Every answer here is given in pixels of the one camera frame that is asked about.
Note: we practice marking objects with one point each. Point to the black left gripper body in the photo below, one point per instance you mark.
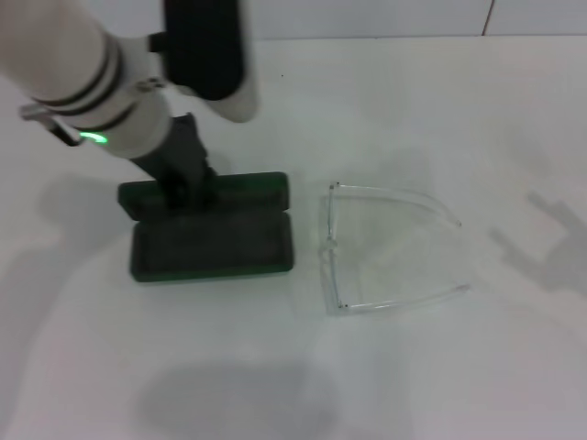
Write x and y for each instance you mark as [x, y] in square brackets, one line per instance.
[183, 156]

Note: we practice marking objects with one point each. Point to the green glasses case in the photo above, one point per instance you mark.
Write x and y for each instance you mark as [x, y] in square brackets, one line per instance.
[206, 247]

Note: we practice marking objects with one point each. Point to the clear white glasses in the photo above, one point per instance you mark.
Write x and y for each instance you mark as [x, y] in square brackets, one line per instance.
[331, 243]

